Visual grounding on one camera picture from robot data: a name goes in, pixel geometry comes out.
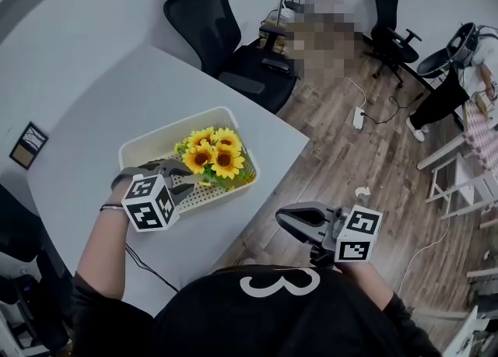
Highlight white side table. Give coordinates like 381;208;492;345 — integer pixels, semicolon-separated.
416;98;498;172

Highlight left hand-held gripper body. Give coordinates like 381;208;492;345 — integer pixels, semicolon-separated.
110;163;181;233

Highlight cream perforated plastic basket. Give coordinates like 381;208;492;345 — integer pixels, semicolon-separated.
117;106;260;216

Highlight person's left forearm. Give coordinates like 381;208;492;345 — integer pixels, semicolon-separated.
75;202;132;302

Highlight brown filled picture frame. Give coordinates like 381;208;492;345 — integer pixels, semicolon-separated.
9;141;38;171

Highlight black bowl-shaped headgear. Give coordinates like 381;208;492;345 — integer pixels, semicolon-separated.
416;22;480;79

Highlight tree print picture frame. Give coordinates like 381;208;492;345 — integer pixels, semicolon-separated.
19;121;50;154

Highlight black plugged floor cable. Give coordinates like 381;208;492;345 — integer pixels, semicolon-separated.
361;92;428;126

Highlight person's right forearm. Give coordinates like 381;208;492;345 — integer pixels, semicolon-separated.
335;261;396;304

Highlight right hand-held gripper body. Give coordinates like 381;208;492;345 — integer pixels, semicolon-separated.
309;204;384;268

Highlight person's left hand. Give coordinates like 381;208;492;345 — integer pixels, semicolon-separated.
103;180;135;209

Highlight white round table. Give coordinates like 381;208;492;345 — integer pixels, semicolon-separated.
26;44;311;317

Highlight person's black printed shirt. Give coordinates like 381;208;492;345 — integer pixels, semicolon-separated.
72;264;443;357

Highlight yellow sunflower bouquet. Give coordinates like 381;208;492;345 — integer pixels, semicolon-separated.
174;126;258;193

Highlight long white floor cable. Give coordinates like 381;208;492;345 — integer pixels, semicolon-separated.
396;215;452;296

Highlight white power strip cable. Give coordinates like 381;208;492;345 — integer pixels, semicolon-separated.
345;77;367;110

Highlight pink checkered cloth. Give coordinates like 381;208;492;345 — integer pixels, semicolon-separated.
465;100;498;172

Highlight thin black hanging cable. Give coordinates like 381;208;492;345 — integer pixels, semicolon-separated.
124;242;180;293

